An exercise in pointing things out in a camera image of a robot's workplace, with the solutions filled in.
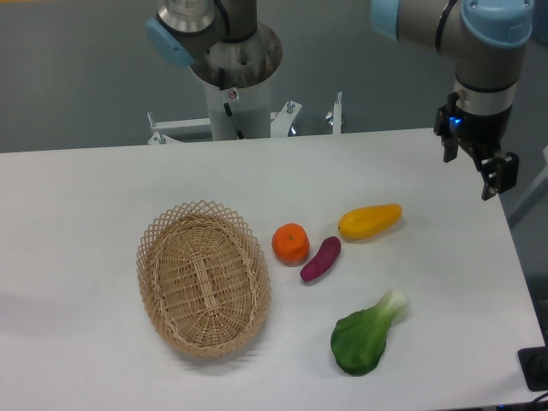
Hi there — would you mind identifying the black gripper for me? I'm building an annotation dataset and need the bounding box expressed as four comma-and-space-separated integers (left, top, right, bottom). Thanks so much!
433, 91, 520, 200

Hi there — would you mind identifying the green bok choy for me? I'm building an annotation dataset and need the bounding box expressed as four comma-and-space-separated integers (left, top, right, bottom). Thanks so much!
330, 289, 408, 377

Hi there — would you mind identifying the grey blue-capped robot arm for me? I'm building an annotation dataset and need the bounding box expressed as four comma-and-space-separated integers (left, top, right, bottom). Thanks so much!
146, 1, 534, 200

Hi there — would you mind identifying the white table leg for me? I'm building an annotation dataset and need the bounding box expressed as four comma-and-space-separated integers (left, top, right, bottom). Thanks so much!
507, 146, 548, 229

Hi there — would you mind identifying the yellow papaya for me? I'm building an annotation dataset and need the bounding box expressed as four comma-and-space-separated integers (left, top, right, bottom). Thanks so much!
337, 204, 402, 241

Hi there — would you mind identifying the purple sweet potato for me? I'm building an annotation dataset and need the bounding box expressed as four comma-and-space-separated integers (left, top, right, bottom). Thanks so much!
300, 236, 342, 283

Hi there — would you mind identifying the orange tangerine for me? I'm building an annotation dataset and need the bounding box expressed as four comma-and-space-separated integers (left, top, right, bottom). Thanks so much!
271, 223, 310, 266

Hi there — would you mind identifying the black device at table corner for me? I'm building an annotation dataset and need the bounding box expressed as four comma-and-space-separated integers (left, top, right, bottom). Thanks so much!
518, 346, 547, 392

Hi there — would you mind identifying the woven wicker basket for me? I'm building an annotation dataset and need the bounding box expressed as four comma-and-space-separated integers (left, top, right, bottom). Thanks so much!
136, 200, 271, 358

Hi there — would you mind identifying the white metal base frame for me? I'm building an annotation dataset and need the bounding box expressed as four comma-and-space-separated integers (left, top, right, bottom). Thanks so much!
146, 90, 347, 146

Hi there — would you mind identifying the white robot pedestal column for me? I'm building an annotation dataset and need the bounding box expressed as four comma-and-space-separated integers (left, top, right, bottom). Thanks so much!
188, 21, 283, 141

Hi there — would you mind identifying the black cable on pedestal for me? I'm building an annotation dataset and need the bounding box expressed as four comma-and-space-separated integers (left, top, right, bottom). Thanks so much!
217, 67, 246, 140

